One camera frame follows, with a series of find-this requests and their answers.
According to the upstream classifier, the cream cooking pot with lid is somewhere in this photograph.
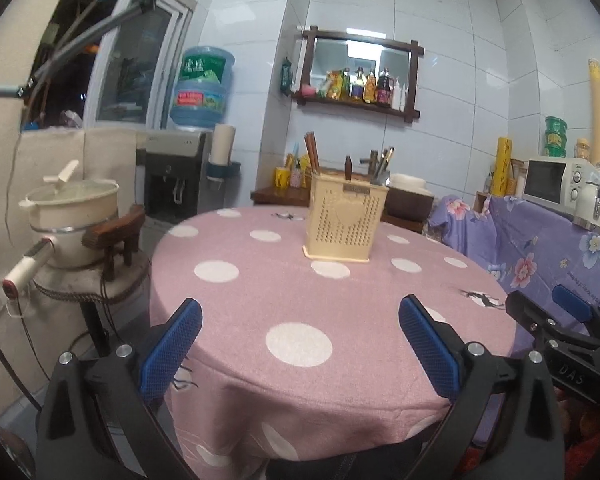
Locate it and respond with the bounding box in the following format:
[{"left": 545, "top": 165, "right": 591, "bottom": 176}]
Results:
[{"left": 19, "top": 160, "right": 121, "bottom": 268}]

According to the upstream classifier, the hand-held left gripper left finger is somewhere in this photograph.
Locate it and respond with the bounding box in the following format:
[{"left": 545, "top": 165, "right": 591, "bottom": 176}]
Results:
[{"left": 36, "top": 297, "right": 204, "bottom": 480}]

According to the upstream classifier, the blue water bottle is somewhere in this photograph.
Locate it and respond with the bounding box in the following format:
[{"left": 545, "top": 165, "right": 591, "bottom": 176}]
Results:
[{"left": 169, "top": 46, "right": 236, "bottom": 128}]

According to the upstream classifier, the red label sauce bottle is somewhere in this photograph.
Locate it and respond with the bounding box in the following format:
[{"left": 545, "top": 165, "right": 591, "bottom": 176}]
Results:
[{"left": 376, "top": 69, "right": 393, "bottom": 107}]

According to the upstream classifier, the white brown kitchen appliance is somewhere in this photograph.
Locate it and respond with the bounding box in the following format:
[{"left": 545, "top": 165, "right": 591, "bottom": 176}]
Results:
[{"left": 384, "top": 172, "right": 436, "bottom": 223}]

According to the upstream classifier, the wooden framed mirror shelf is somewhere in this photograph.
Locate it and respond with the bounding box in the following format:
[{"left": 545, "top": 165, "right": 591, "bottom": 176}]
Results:
[{"left": 292, "top": 25, "right": 425, "bottom": 121}]

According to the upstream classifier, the bronze faucet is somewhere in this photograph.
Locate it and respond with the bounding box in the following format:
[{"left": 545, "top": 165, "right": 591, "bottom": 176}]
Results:
[{"left": 360, "top": 149, "right": 381, "bottom": 181}]

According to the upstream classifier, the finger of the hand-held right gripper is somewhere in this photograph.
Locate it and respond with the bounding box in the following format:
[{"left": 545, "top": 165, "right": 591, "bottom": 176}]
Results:
[
  {"left": 551, "top": 284, "right": 600, "bottom": 341},
  {"left": 505, "top": 289, "right": 600, "bottom": 358}
]

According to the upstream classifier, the blue wall holder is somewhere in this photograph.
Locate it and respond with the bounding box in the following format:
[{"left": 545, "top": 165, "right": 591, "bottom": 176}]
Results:
[{"left": 206, "top": 160, "right": 242, "bottom": 186}]

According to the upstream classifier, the long yellow stick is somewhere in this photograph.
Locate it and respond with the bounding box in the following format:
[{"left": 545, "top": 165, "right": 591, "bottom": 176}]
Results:
[{"left": 586, "top": 58, "right": 600, "bottom": 166}]

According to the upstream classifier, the dark wooden counter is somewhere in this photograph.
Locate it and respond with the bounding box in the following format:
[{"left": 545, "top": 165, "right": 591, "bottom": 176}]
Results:
[{"left": 251, "top": 186, "right": 426, "bottom": 233}]

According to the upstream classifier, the stack of green tubs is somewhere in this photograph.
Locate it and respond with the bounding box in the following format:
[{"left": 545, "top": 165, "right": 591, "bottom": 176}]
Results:
[{"left": 544, "top": 116, "right": 568, "bottom": 157}]

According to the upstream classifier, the white framed window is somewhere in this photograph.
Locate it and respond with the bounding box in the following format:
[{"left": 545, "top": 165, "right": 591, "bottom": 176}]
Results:
[{"left": 25, "top": 0, "right": 198, "bottom": 133}]

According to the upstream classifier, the white paper roll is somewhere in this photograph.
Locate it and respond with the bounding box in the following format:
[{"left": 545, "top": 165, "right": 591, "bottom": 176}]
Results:
[{"left": 209, "top": 122, "right": 237, "bottom": 167}]

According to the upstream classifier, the white microwave oven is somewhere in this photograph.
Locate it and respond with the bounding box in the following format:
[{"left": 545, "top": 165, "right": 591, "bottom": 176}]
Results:
[{"left": 522, "top": 156, "right": 600, "bottom": 221}]

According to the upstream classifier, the clear jar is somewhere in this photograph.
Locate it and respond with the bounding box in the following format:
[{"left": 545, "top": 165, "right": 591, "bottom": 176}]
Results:
[{"left": 507, "top": 159, "right": 526, "bottom": 195}]

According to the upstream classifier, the cream plastic utensil holder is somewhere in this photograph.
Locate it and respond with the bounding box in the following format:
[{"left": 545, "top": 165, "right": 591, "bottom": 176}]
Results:
[{"left": 302, "top": 174, "right": 391, "bottom": 264}]

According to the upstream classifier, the grey water dispenser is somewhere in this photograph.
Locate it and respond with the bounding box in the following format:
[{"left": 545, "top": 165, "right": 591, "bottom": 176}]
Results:
[{"left": 136, "top": 129, "right": 213, "bottom": 226}]

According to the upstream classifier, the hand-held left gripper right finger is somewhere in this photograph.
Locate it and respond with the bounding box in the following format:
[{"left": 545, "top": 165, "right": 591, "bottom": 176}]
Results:
[{"left": 398, "top": 294, "right": 566, "bottom": 480}]

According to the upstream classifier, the purple floral cloth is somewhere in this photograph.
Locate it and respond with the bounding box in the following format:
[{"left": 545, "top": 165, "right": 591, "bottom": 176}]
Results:
[{"left": 427, "top": 194, "right": 600, "bottom": 361}]

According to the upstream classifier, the small dark wooden stool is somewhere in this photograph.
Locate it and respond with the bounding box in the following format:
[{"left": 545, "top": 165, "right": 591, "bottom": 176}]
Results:
[{"left": 81, "top": 205, "right": 147, "bottom": 281}]

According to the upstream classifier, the yellow wrap roll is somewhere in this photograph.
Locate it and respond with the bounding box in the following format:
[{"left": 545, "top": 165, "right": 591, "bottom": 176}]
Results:
[{"left": 490, "top": 136, "right": 513, "bottom": 196}]

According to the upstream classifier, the yellow seasoning packet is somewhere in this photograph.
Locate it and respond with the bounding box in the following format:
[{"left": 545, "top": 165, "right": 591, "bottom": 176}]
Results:
[{"left": 320, "top": 71, "right": 346, "bottom": 100}]

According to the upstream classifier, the pink polka dot tablecloth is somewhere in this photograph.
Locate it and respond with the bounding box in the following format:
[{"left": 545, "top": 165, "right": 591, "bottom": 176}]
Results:
[{"left": 149, "top": 205, "right": 523, "bottom": 480}]

